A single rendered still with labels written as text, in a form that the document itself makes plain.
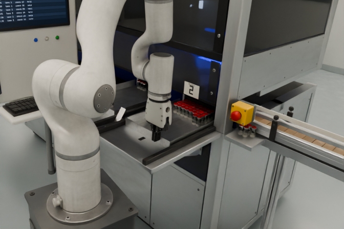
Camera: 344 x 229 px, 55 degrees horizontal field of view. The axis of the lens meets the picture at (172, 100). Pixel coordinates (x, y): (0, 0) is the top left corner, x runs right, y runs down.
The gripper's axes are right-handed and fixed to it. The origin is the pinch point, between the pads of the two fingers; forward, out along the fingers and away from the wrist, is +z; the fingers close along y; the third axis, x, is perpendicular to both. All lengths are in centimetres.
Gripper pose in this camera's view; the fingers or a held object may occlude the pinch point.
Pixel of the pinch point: (156, 135)
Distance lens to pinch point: 126.8
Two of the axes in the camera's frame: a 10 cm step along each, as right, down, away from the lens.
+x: -6.9, 2.1, -6.9
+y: -7.2, -3.1, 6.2
